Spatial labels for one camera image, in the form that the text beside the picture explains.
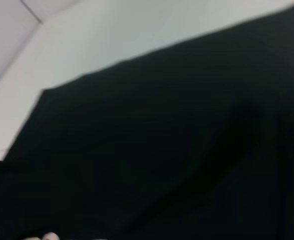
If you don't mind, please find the black t-shirt with FREE print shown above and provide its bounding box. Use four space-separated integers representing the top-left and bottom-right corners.
2 2 294 240

